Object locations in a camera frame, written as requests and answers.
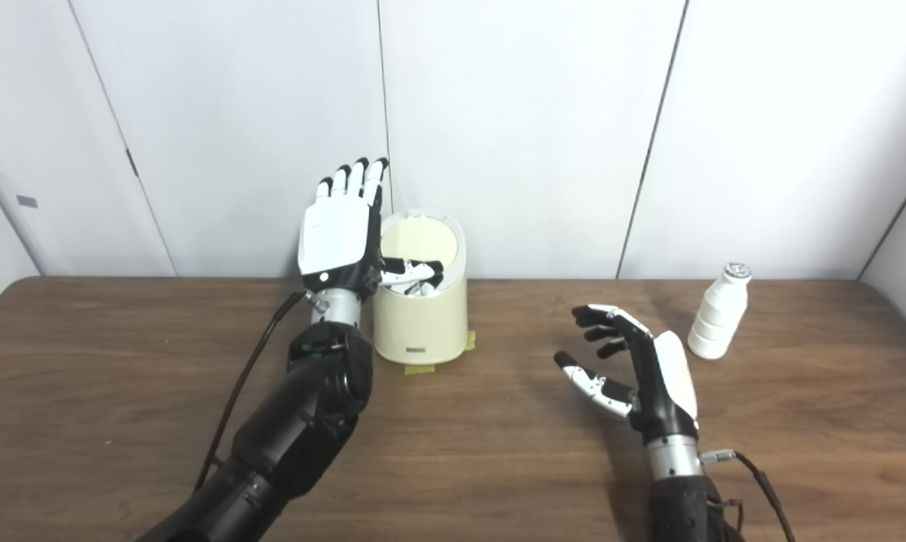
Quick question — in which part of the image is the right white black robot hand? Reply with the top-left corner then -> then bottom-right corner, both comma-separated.
554,304 -> 700,445

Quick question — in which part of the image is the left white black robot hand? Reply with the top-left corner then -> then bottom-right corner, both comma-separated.
297,157 -> 446,298

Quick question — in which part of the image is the cream round bin lid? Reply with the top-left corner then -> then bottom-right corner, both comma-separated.
381,217 -> 459,264

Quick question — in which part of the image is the small white plastic bottle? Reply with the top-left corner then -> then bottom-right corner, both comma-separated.
687,263 -> 752,360

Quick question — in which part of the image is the cream-colored bin body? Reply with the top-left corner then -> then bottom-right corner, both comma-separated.
371,209 -> 470,366

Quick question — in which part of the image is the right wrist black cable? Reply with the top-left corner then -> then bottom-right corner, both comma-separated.
700,449 -> 798,542

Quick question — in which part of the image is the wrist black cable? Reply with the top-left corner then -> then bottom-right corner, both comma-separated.
194,290 -> 329,494
700,449 -> 798,542

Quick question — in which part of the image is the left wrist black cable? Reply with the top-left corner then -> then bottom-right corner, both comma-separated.
194,290 -> 329,494

